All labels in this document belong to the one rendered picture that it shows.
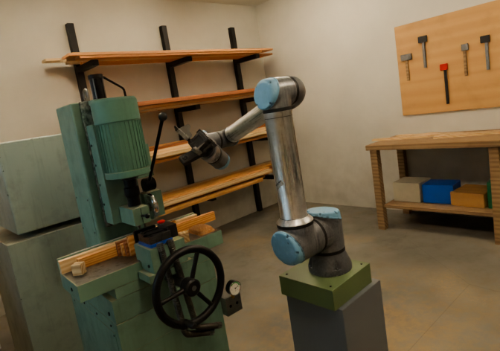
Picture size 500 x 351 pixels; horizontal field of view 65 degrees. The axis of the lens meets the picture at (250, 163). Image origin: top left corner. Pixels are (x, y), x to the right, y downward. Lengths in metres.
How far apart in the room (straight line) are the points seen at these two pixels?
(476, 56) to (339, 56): 1.45
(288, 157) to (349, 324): 0.72
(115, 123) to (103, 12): 2.94
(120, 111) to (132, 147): 0.14
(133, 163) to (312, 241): 0.76
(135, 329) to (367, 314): 0.95
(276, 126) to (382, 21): 3.20
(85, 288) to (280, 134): 0.87
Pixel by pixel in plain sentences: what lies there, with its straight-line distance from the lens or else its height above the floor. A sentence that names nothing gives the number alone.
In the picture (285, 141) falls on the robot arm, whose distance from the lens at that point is 1.51.
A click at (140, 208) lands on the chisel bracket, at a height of 1.06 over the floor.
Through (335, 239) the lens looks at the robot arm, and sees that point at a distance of 1.73.
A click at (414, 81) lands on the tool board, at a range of 4.39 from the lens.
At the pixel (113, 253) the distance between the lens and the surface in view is 1.67.
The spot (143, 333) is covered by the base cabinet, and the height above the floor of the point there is 0.64.
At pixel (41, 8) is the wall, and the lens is 4.22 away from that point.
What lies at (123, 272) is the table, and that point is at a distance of 1.53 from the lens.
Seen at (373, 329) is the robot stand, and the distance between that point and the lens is 1.94.
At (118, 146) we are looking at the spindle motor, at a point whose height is 1.32.
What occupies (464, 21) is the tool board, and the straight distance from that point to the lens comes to 4.23.
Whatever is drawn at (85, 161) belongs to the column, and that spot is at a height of 1.27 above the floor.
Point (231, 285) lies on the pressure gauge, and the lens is 1.72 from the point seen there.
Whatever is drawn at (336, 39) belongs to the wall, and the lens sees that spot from 4.86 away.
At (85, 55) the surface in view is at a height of 2.02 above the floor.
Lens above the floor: 1.39
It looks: 8 degrees down
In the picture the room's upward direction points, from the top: 9 degrees counter-clockwise
